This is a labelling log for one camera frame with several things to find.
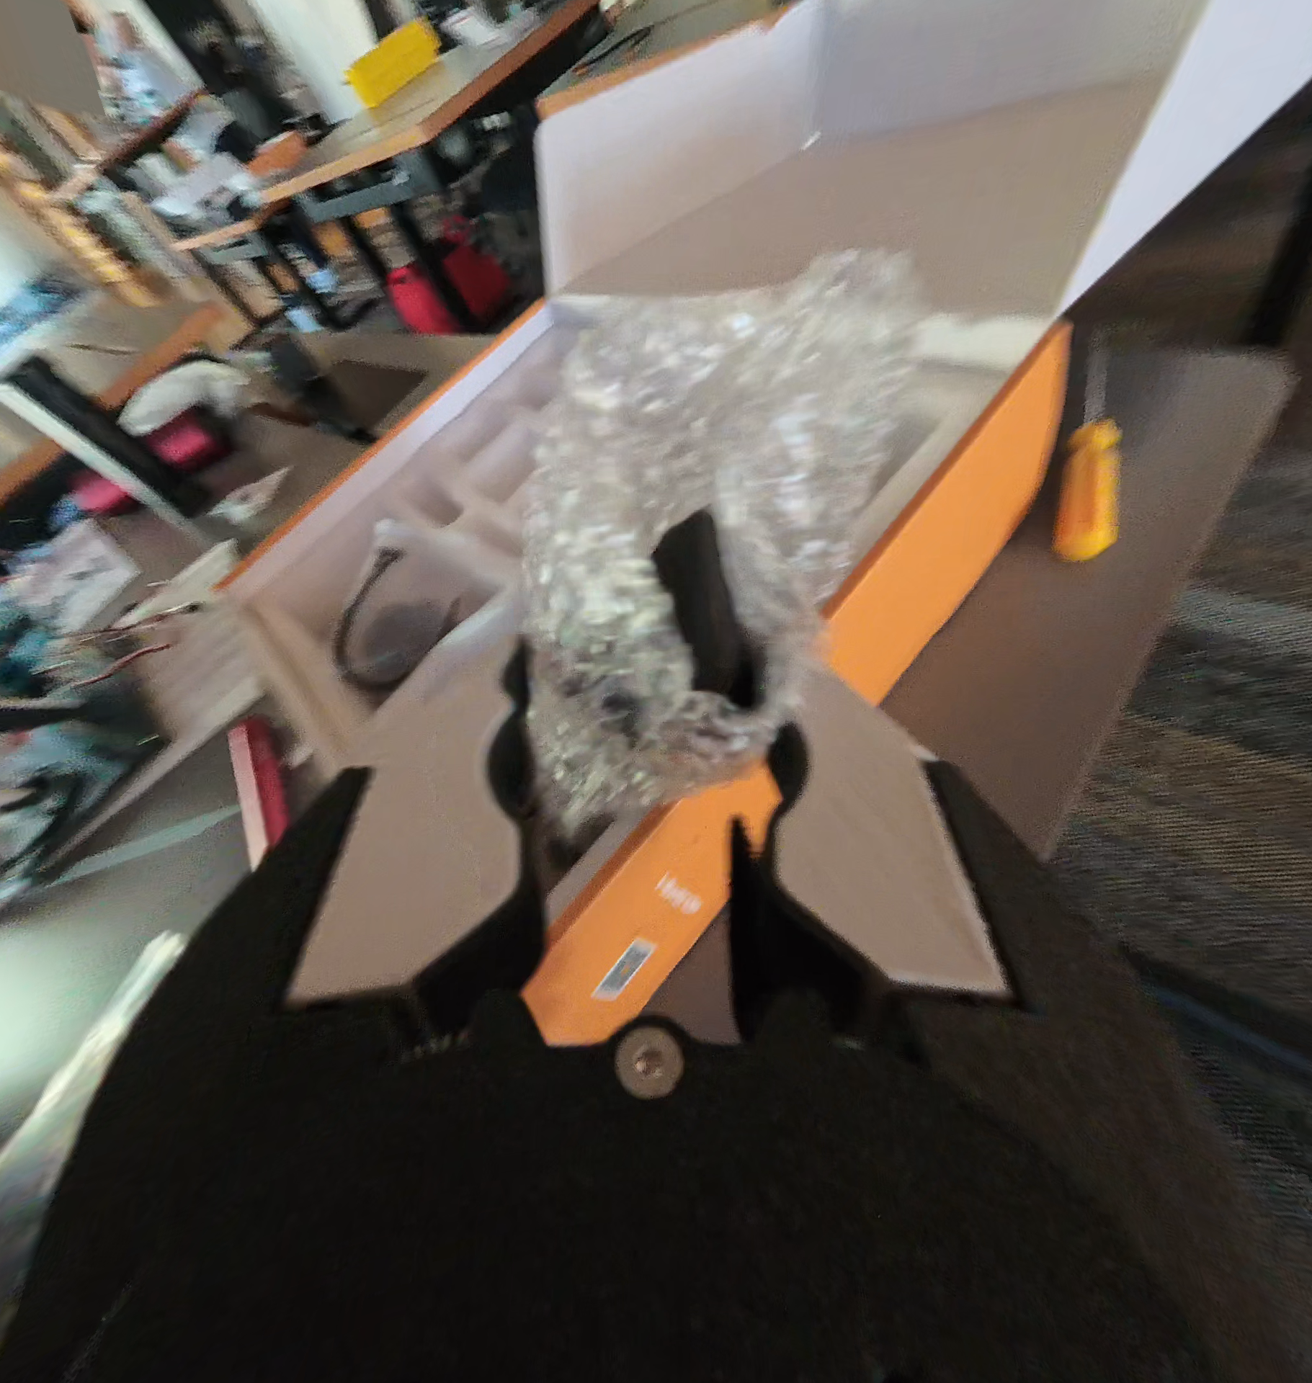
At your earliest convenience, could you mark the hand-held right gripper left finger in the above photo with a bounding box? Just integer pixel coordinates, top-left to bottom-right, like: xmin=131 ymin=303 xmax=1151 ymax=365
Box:
xmin=284 ymin=647 xmax=543 ymax=1012

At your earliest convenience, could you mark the brown wooden table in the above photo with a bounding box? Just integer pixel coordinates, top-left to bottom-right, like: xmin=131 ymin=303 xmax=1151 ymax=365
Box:
xmin=169 ymin=0 xmax=603 ymax=251

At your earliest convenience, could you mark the bubble wrap sheet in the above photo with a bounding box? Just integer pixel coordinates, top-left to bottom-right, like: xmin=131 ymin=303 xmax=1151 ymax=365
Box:
xmin=520 ymin=248 xmax=929 ymax=836

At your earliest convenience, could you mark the yellow handled screwdriver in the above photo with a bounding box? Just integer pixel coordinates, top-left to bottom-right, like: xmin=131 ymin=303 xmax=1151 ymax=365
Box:
xmin=1049 ymin=329 xmax=1126 ymax=566

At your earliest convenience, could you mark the red electric screwdriver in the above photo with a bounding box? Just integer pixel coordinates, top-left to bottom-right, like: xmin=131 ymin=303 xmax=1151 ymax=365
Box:
xmin=226 ymin=715 xmax=291 ymax=871

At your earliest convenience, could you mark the orange and white cardboard box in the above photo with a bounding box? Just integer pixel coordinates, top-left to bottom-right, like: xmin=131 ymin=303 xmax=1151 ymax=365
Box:
xmin=217 ymin=0 xmax=1208 ymax=1050

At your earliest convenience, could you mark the red bag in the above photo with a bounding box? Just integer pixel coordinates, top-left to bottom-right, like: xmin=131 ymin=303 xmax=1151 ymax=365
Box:
xmin=382 ymin=215 xmax=513 ymax=336

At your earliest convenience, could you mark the black power adapter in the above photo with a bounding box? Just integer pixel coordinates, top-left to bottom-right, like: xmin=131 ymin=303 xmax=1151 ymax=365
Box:
xmin=652 ymin=510 xmax=759 ymax=709

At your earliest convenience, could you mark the yellow box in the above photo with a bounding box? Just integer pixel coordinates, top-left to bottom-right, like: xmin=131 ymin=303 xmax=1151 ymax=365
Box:
xmin=344 ymin=21 xmax=442 ymax=110

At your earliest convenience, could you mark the white foam box tray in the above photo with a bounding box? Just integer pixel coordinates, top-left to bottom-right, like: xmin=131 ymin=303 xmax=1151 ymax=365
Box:
xmin=250 ymin=297 xmax=1003 ymax=759

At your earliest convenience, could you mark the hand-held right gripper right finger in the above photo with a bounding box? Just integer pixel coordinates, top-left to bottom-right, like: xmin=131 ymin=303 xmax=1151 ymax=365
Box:
xmin=764 ymin=671 xmax=1014 ymax=1001

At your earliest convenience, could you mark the black rectangular panel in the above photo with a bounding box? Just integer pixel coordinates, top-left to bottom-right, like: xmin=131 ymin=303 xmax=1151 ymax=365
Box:
xmin=277 ymin=329 xmax=432 ymax=439

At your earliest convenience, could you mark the coiled black cable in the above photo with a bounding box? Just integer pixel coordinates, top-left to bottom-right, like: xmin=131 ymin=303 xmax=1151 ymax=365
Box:
xmin=331 ymin=546 xmax=467 ymax=694

